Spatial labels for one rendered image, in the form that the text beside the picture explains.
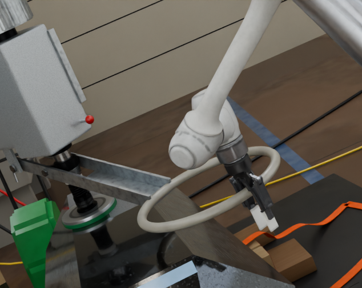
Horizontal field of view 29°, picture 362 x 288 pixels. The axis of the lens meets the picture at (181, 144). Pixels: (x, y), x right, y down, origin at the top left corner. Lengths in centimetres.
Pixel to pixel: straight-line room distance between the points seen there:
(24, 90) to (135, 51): 487
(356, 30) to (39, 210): 281
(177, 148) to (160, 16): 556
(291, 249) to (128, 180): 122
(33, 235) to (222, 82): 244
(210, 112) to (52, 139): 89
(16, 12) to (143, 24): 486
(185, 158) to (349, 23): 54
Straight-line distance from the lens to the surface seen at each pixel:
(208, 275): 208
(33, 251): 405
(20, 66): 248
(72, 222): 266
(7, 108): 257
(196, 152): 177
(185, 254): 210
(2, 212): 545
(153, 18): 729
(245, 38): 178
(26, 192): 539
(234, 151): 196
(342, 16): 153
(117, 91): 735
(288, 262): 341
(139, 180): 251
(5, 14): 247
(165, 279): 206
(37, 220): 404
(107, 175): 260
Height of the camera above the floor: 175
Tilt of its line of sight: 17 degrees down
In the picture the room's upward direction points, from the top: 23 degrees counter-clockwise
